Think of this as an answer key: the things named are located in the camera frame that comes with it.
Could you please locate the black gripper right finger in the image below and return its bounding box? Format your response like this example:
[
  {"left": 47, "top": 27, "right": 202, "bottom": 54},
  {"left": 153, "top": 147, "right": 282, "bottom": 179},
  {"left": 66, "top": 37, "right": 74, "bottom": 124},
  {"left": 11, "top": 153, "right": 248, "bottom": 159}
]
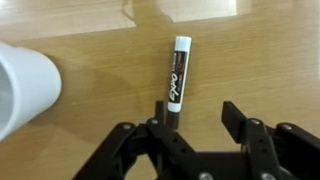
[{"left": 221, "top": 100, "right": 320, "bottom": 180}]

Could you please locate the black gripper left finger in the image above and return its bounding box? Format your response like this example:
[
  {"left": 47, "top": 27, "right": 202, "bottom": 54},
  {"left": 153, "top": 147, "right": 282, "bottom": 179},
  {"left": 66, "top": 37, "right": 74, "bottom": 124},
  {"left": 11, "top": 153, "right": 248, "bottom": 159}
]
[{"left": 72, "top": 100, "right": 198, "bottom": 180}]

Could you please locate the black Expo marker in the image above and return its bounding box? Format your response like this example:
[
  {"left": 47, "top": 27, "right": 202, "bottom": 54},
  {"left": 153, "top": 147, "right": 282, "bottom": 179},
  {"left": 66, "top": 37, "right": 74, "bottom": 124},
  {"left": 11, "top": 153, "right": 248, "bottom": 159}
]
[{"left": 165, "top": 35, "right": 193, "bottom": 130}]

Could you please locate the white mug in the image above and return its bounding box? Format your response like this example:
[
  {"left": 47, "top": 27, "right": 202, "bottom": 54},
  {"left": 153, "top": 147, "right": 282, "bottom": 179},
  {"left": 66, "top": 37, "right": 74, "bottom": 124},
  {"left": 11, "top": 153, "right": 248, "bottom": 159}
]
[{"left": 0, "top": 41, "right": 63, "bottom": 142}]

